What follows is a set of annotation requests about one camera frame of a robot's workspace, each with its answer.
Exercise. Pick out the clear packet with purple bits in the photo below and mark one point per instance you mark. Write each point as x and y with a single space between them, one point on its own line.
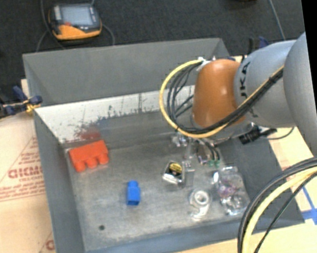
232 191

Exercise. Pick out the clear box with yellow part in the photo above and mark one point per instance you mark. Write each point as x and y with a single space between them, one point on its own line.
172 173

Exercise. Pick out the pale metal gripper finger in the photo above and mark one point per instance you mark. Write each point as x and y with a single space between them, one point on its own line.
189 174
189 151

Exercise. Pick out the black cylinder on white bracket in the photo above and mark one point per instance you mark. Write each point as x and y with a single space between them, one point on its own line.
249 137

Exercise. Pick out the grey metal bin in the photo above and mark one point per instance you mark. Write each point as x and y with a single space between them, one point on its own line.
154 182

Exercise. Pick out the brown cardboard board red print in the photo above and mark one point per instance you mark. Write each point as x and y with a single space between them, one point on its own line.
17 201

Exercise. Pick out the orange toy building block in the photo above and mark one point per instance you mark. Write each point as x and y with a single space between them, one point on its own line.
89 155

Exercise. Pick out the blue toy block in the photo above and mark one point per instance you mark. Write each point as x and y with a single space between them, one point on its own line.
133 193

